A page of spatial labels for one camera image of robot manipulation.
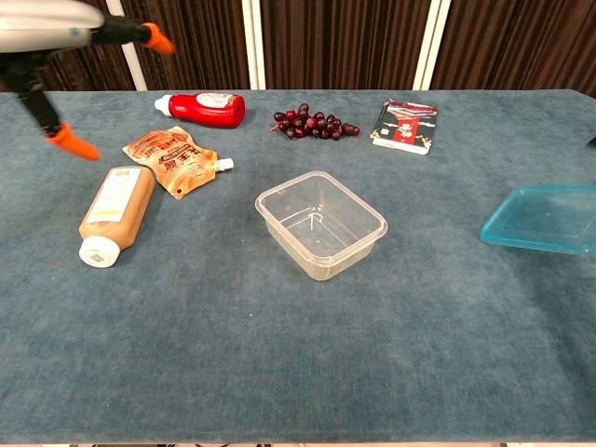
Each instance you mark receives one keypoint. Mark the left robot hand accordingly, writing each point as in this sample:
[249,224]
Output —
[42,23]

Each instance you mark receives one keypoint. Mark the red white snack packet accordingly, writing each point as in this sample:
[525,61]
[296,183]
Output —
[407,128]

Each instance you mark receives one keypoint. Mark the dark red grape bunch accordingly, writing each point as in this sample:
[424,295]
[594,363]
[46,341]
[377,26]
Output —
[316,125]

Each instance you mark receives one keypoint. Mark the white partition frame post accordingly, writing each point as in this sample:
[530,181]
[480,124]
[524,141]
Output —
[132,70]
[430,46]
[253,46]

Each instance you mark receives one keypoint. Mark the blue velvet table cloth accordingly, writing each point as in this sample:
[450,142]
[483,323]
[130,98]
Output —
[279,349]

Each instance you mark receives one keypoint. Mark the red ketchup bottle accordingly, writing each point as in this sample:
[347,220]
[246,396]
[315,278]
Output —
[209,109]

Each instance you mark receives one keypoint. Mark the clear blue plastic container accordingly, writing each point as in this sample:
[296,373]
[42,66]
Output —
[540,219]

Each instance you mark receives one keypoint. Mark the orange sauce spout pouch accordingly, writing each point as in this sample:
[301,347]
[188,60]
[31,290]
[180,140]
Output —
[177,160]

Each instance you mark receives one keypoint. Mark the brown sauce bottle white cap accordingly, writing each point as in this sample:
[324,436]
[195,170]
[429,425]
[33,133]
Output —
[116,209]

